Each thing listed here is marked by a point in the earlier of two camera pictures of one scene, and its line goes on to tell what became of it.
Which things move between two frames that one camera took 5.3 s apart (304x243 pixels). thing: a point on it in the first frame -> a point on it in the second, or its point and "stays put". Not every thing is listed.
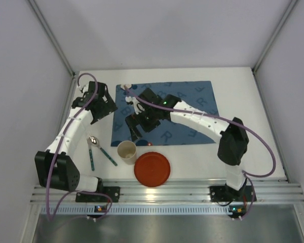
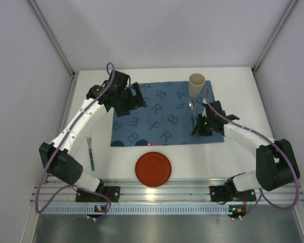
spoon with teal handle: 95,142 -> 192,106
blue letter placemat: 195,96 stays put
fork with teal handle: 91,159 stays put
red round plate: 152,169 stays put
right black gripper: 141,124 -> 202,128
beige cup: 126,150 -> 196,84
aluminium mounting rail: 267,191 stays put
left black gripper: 104,107 -> 129,98
